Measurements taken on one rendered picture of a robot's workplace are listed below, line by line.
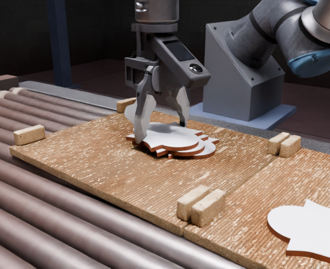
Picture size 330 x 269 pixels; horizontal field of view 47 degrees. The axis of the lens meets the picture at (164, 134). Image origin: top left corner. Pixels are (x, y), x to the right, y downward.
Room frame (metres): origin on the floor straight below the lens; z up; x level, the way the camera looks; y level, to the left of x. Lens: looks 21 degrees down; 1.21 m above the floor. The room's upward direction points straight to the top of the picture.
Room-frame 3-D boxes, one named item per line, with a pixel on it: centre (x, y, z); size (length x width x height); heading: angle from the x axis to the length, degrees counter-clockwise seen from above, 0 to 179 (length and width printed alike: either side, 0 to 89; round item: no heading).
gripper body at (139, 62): (0.69, 0.02, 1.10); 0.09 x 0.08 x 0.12; 41
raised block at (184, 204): (0.44, -0.04, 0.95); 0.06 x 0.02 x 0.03; 140
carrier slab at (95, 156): (0.67, 0.03, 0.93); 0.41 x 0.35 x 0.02; 50
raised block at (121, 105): (0.90, 0.09, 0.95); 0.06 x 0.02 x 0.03; 140
